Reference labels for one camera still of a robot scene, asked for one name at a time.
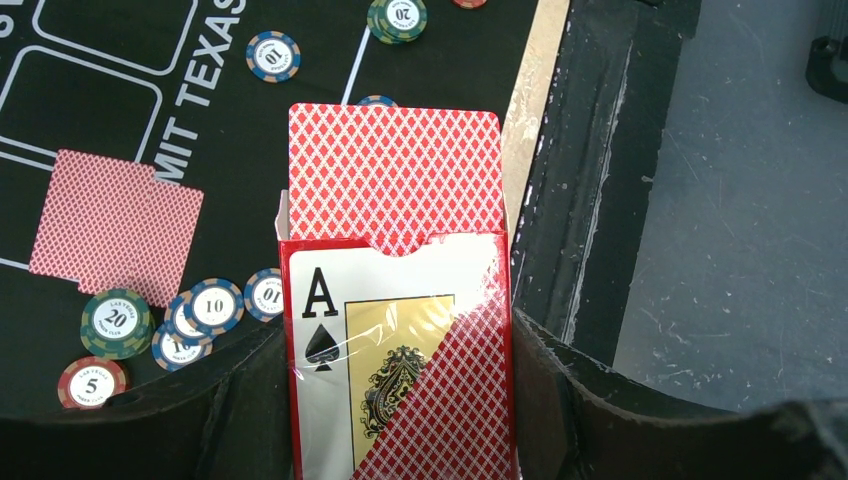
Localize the green poker chip stack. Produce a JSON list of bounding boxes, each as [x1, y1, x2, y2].
[[366, 0, 428, 45]]

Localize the red-backed playing card deck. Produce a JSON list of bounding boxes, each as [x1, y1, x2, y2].
[[288, 103, 505, 256]]

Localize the lone blue chip mid-table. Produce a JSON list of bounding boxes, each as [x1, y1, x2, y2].
[[245, 30, 301, 84]]

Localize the blue poker chip stack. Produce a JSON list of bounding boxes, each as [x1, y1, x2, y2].
[[357, 95, 398, 108]]

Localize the red chips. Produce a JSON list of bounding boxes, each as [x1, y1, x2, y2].
[[57, 356, 129, 409], [452, 0, 487, 9]]

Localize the aluminium mounting rail frame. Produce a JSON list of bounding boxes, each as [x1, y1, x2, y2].
[[513, 1, 847, 411]]

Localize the green chips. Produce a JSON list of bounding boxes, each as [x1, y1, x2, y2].
[[79, 288, 155, 360]]

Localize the black poker table mat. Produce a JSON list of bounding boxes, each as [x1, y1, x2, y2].
[[1, 1, 537, 418]]

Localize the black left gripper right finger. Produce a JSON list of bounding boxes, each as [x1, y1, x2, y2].
[[512, 310, 847, 479]]

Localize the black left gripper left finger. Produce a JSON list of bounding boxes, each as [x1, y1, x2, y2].
[[1, 324, 292, 479]]

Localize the red playing card box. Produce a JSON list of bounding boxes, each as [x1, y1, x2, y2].
[[280, 201, 517, 479]]

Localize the blue chips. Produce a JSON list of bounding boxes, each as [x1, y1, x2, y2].
[[151, 268, 284, 372]]

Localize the card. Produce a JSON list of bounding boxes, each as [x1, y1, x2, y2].
[[29, 149, 154, 283], [78, 179, 204, 308]]

